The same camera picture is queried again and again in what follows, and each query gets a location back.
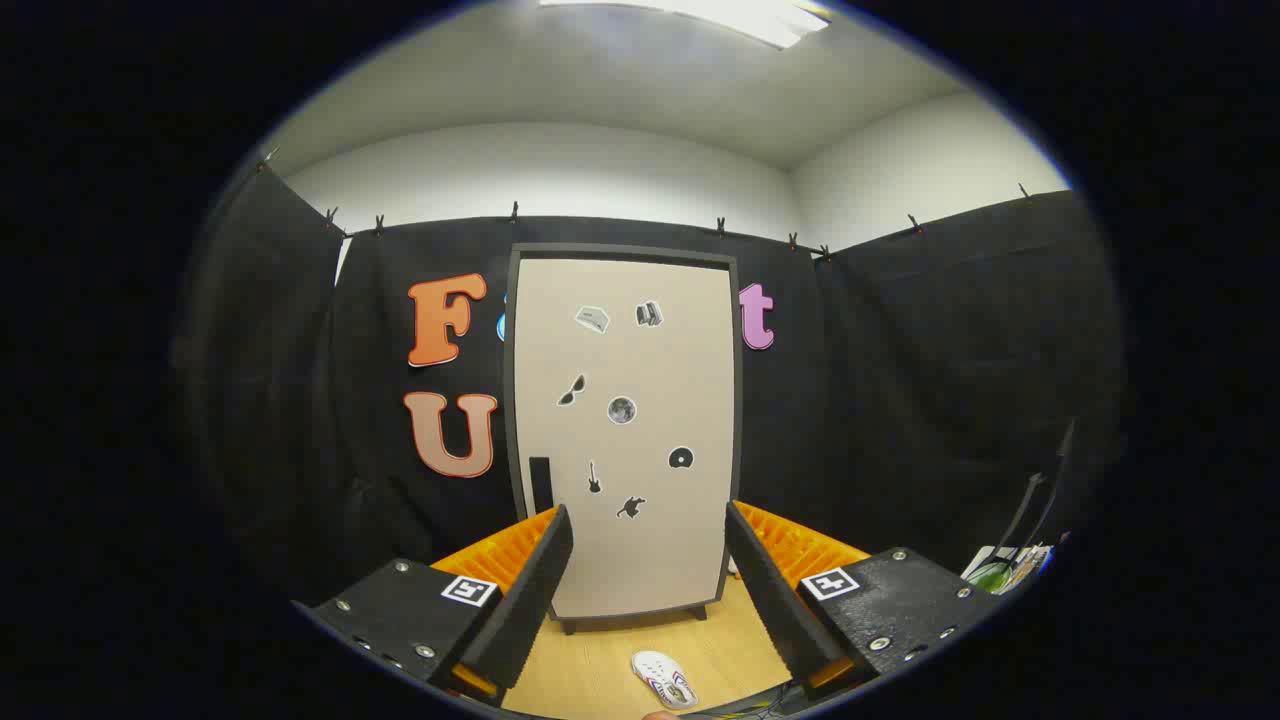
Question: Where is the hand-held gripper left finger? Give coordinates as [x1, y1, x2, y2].
[293, 504, 576, 708]

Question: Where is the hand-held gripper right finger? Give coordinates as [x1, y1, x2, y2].
[726, 499, 1002, 702]

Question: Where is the white striped shoe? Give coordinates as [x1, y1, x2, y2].
[631, 650, 699, 711]

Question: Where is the grey shoe cabinet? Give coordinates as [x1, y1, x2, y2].
[503, 242, 743, 636]

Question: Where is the green and white packet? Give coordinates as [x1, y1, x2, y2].
[965, 545, 1053, 596]

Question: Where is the black backdrop cloth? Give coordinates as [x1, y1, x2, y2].
[175, 165, 1126, 601]

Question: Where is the black stand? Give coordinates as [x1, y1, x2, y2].
[1000, 418, 1079, 561]

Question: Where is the row of black cloth clips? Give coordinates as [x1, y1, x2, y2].
[260, 148, 1031, 263]

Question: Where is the ceiling light panel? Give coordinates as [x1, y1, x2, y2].
[540, 0, 831, 49]

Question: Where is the bundle of thin cables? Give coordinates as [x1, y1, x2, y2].
[700, 685, 801, 719]

